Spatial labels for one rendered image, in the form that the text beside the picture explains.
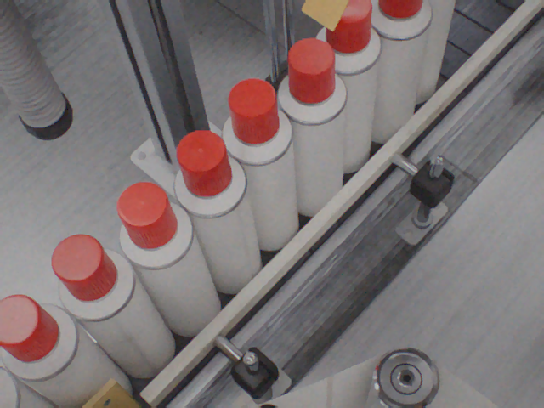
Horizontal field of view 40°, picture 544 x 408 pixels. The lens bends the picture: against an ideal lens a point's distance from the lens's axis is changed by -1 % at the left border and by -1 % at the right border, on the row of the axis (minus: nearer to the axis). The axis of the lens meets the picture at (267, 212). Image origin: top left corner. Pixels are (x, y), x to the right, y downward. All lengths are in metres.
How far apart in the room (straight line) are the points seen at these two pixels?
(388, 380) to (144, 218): 0.18
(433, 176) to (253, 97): 0.21
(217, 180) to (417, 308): 0.24
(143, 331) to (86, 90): 0.38
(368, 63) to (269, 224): 0.15
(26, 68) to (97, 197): 0.33
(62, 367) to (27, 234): 0.31
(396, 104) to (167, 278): 0.27
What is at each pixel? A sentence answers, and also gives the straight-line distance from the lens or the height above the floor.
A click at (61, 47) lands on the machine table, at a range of 0.91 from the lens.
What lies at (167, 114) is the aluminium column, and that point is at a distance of 0.68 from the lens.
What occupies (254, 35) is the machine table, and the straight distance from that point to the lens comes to 0.87.
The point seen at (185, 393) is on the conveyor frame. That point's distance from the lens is 0.64.
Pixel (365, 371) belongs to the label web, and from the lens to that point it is 0.47.
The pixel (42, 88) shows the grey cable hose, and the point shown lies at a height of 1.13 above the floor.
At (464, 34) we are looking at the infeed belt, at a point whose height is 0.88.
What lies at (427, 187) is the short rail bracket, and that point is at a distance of 0.66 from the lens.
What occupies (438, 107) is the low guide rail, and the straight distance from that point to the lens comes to 0.71.
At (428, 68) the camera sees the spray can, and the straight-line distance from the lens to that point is 0.71.
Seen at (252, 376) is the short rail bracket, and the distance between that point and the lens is 0.60.
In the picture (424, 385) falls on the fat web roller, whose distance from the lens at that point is 0.45.
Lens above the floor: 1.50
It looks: 63 degrees down
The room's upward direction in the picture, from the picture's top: 8 degrees counter-clockwise
